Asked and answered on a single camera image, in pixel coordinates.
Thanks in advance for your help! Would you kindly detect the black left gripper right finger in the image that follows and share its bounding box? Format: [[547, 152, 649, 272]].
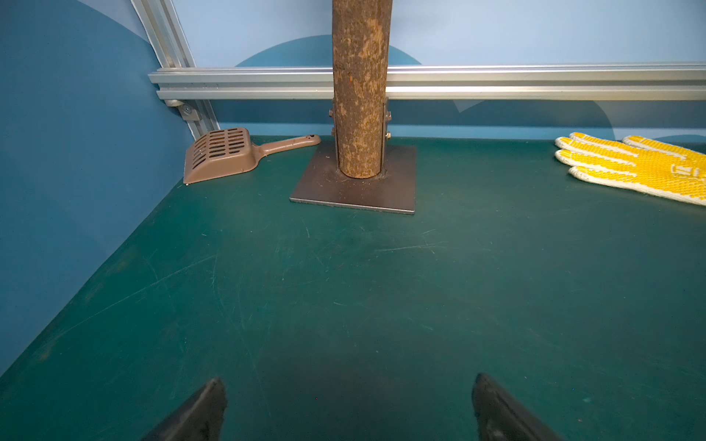
[[472, 373, 562, 441]]

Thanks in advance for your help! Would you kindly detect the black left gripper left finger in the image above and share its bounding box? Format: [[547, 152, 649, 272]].
[[143, 378, 227, 441]]

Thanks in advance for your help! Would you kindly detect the brown plastic slotted scoop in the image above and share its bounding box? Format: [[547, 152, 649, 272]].
[[183, 128, 321, 186]]

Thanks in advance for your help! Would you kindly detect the yellow white work glove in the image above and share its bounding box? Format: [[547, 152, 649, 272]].
[[555, 132, 705, 206]]

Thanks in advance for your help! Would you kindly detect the artificial pink blossom tree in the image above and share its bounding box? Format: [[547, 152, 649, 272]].
[[332, 0, 393, 179]]

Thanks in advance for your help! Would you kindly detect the horizontal aluminium back rail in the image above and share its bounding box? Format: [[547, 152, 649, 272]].
[[149, 64, 705, 101]]

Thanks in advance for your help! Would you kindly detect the left diagonal aluminium post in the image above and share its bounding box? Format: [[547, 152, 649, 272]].
[[131, 0, 220, 139]]

